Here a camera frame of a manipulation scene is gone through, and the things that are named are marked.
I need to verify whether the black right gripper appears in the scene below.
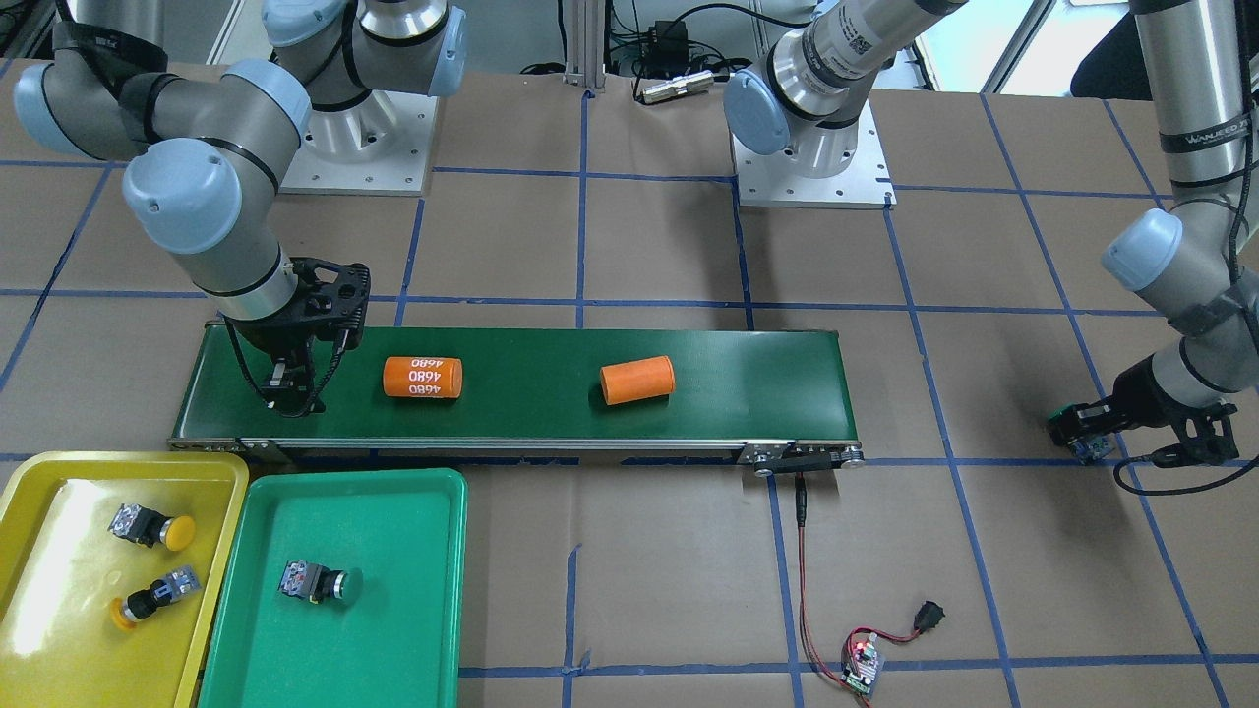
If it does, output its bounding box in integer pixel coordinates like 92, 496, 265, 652
224, 260, 371, 420

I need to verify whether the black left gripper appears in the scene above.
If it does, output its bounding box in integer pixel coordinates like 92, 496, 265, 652
1046, 354, 1240, 467

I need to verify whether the green push button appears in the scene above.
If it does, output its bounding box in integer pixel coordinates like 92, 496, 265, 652
277, 561, 365, 603
1046, 404, 1115, 465

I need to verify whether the orange cylinder with 4680 print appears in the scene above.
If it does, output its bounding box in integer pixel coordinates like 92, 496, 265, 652
381, 357, 463, 399

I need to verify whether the yellow push button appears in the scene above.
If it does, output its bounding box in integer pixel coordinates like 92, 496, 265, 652
108, 564, 203, 631
107, 503, 196, 552

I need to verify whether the plain orange cylinder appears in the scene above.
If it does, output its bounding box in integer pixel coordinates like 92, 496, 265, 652
599, 355, 679, 406

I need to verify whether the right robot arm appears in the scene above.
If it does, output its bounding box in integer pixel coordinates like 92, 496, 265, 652
14, 1, 467, 418

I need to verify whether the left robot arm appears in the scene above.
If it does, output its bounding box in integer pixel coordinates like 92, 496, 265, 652
723, 1, 1256, 467

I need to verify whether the green plastic tray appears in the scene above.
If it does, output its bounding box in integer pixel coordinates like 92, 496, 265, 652
199, 469, 467, 707

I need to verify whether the yellow plastic tray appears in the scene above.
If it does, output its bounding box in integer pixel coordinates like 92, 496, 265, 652
1, 451, 249, 707

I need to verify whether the green conveyor belt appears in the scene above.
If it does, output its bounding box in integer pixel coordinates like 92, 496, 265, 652
169, 324, 865, 475

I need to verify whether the black power adapter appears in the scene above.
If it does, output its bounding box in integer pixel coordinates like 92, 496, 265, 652
637, 20, 689, 78

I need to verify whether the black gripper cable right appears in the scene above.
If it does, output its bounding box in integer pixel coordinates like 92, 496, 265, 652
222, 315, 355, 420

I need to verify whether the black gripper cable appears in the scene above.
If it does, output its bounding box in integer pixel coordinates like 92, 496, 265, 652
1110, 39, 1259, 496
222, 315, 355, 420

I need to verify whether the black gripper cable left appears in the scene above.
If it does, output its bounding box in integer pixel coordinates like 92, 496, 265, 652
1110, 39, 1259, 496

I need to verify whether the black cable plug connector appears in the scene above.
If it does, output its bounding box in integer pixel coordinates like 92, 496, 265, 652
912, 600, 947, 635

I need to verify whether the red black power cable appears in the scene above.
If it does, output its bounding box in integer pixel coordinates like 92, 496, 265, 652
793, 472, 927, 679

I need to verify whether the aluminium frame post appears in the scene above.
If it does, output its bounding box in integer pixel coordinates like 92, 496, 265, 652
562, 1, 611, 94

